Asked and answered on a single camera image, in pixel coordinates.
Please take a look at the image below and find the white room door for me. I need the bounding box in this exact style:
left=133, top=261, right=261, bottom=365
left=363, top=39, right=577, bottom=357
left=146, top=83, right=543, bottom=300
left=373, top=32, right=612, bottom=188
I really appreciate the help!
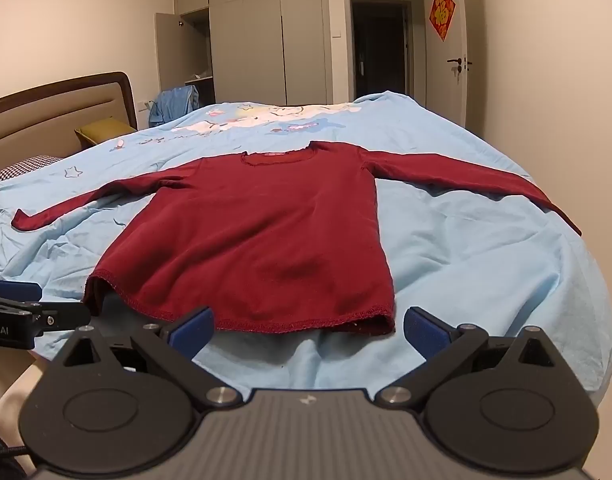
left=421, top=0, right=469, bottom=128

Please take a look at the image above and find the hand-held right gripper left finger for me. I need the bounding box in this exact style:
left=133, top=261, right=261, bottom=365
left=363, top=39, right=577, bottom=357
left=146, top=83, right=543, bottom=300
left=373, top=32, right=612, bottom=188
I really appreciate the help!
left=51, top=306, right=239, bottom=408

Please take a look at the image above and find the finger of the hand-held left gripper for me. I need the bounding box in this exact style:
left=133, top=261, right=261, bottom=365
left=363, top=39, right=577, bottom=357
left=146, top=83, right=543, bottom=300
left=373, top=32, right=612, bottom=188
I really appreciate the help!
left=0, top=280, right=43, bottom=310
left=17, top=301, right=93, bottom=333

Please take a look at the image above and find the dark doorway frame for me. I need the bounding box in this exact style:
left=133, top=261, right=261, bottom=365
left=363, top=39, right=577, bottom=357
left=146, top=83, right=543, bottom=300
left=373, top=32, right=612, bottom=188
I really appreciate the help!
left=347, top=0, right=427, bottom=103

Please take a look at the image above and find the blue clothes heap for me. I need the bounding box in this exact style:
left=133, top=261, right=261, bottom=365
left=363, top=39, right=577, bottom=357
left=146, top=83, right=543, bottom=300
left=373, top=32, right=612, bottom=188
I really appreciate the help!
left=148, top=85, right=201, bottom=128

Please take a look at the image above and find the black door handle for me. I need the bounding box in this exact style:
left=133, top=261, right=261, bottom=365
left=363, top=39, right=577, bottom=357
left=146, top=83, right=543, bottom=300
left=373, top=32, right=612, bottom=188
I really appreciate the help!
left=447, top=55, right=473, bottom=78

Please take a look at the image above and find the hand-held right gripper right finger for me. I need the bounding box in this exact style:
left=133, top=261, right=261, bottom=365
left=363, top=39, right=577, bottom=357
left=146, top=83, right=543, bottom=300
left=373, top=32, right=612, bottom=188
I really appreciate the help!
left=373, top=306, right=572, bottom=408

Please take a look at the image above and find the houndstooth pillow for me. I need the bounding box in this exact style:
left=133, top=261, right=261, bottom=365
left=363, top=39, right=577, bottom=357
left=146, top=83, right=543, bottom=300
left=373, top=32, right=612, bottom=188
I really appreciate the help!
left=0, top=156, right=64, bottom=183

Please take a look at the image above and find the brown padded bed headboard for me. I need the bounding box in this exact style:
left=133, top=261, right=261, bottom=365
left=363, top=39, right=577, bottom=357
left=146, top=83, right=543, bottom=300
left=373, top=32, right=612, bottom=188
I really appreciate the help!
left=0, top=71, right=138, bottom=183

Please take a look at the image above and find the open grey wardrobe door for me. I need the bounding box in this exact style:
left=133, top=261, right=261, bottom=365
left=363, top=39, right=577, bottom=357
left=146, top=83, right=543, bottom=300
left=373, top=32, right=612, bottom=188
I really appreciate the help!
left=154, top=11, right=192, bottom=93

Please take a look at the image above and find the red diamond door decoration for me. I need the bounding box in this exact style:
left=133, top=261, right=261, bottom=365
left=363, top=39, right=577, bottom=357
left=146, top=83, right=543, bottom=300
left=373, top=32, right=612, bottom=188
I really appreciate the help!
left=429, top=0, right=457, bottom=42

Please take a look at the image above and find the grey built-in wardrobe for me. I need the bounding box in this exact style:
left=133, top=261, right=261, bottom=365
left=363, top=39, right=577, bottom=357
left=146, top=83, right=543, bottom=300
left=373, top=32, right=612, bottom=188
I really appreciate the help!
left=175, top=0, right=334, bottom=108

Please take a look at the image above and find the light blue printed duvet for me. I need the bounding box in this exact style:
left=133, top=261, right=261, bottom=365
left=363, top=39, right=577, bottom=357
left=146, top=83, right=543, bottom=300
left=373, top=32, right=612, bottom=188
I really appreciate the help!
left=0, top=91, right=612, bottom=396

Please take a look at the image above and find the dark red long-sleeved shirt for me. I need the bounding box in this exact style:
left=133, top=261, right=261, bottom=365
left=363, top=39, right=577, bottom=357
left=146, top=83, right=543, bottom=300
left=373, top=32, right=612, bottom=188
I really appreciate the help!
left=11, top=141, right=583, bottom=336

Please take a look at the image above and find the dark braided cable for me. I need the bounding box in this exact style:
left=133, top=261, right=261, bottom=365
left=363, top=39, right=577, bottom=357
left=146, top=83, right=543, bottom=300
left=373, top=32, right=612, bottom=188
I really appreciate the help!
left=0, top=427, right=32, bottom=480

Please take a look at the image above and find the mustard yellow pillow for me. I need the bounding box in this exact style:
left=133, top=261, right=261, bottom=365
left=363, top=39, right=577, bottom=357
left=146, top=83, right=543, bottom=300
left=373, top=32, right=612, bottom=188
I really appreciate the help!
left=75, top=119, right=137, bottom=150

